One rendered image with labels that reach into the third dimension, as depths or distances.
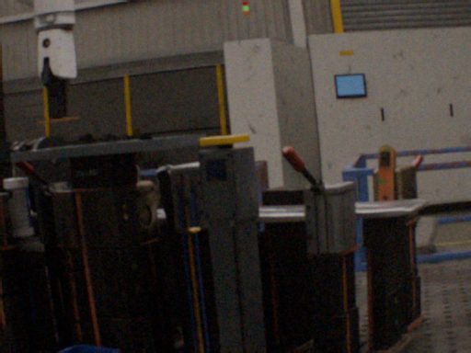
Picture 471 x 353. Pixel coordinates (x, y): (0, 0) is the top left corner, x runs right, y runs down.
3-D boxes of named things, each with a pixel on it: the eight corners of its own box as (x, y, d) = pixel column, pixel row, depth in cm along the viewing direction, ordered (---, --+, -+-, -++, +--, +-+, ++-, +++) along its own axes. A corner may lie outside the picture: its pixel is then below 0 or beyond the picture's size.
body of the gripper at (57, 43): (62, 20, 167) (63, 77, 167) (80, 24, 176) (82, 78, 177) (28, 27, 168) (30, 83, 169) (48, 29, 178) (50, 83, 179)
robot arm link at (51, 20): (64, 9, 167) (64, 24, 167) (80, 13, 175) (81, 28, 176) (27, 17, 169) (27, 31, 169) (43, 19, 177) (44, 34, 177)
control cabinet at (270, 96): (282, 205, 1234) (265, 20, 1222) (322, 202, 1221) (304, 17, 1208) (236, 230, 1003) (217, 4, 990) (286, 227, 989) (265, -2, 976)
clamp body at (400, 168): (430, 319, 200) (424, 162, 198) (409, 335, 187) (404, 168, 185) (389, 320, 205) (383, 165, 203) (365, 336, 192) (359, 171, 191)
